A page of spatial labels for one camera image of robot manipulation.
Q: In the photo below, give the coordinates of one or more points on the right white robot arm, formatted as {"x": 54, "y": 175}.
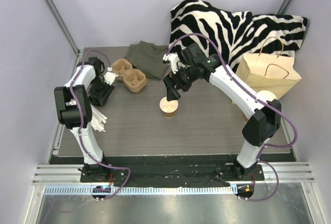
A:
{"x": 263, "y": 119}

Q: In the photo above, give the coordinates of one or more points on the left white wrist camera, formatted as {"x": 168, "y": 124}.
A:
{"x": 110, "y": 76}

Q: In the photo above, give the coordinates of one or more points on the brown paper bag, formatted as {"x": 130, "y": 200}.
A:
{"x": 268, "y": 72}

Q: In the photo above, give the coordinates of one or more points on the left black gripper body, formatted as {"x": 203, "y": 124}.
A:
{"x": 101, "y": 92}

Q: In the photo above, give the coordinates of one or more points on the brown pulp cup carrier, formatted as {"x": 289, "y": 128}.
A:
{"x": 134, "y": 79}

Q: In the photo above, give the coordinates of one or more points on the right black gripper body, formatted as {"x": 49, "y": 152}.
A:
{"x": 176, "y": 81}

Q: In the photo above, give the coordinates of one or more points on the white wrapped straws bundle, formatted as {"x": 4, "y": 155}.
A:
{"x": 98, "y": 120}

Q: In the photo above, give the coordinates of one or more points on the zebra print blanket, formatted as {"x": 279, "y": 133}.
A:
{"x": 235, "y": 33}

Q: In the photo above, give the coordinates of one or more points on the olive green cloth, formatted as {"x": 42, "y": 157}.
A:
{"x": 147, "y": 57}

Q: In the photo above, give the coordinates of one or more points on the brown paper coffee cup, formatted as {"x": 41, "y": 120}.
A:
{"x": 168, "y": 108}

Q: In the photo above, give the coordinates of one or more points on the stack of paper cups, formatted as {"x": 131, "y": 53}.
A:
{"x": 262, "y": 95}

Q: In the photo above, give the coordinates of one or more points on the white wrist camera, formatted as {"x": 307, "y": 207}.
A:
{"x": 173, "y": 61}
{"x": 110, "y": 76}

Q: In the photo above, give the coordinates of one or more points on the aluminium rail frame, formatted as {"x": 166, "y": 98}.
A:
{"x": 207, "y": 123}

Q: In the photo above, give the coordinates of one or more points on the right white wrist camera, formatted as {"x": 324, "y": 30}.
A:
{"x": 173, "y": 61}

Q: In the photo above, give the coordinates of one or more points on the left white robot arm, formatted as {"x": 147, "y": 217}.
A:
{"x": 74, "y": 101}

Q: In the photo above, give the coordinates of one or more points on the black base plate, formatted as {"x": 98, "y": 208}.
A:
{"x": 159, "y": 169}

